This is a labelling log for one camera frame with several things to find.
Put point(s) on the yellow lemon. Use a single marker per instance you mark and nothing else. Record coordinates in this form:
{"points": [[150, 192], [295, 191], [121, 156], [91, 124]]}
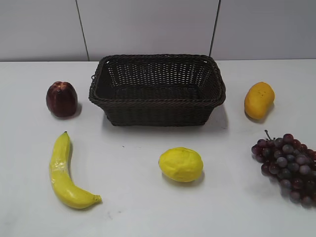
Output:
{"points": [[181, 164]]}

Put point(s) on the dark brown woven basket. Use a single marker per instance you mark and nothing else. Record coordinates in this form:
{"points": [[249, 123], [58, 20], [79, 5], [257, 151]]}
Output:
{"points": [[157, 89]]}

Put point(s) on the dark red apple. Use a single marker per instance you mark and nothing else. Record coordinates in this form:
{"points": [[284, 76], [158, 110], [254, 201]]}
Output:
{"points": [[62, 99]]}

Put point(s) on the orange yellow mango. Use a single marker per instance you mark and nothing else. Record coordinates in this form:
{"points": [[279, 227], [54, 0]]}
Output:
{"points": [[259, 100]]}

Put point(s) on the yellow banana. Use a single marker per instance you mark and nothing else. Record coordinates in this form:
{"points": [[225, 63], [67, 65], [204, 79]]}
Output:
{"points": [[61, 182]]}

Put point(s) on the purple grape bunch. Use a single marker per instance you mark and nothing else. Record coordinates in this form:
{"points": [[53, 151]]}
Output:
{"points": [[291, 164]]}

